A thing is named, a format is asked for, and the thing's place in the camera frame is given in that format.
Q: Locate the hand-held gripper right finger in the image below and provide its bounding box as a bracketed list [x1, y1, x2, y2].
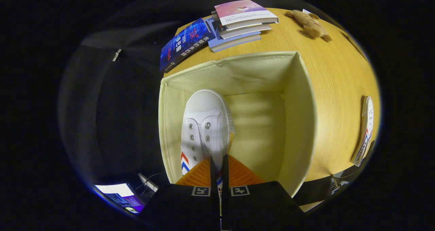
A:
[223, 155, 303, 231]

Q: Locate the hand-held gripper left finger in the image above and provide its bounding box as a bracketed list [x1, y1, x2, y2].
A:
[141, 156, 220, 231]

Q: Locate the white canvas shoe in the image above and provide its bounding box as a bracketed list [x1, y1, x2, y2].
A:
[180, 89, 236, 194]
[351, 96, 375, 167]

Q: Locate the green fabric storage box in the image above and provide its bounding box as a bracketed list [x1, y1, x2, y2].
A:
[158, 51, 318, 197]

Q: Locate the lit computer screen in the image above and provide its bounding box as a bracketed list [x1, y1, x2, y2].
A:
[94, 183, 145, 214]

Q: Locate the black backdrop cloth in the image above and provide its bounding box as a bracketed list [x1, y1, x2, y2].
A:
[58, 0, 340, 191]

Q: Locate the pale blue cover book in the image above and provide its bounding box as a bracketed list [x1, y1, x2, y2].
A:
[206, 17, 262, 53]

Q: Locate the dark blue cover book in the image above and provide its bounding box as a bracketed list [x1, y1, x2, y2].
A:
[159, 18, 216, 73]

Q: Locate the grey cover book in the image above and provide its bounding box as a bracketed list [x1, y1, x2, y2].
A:
[219, 26, 272, 40]

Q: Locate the white cover book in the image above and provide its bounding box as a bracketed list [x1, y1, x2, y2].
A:
[223, 22, 272, 31]

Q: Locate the brown plush toy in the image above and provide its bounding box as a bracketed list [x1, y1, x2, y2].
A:
[285, 9, 332, 42]

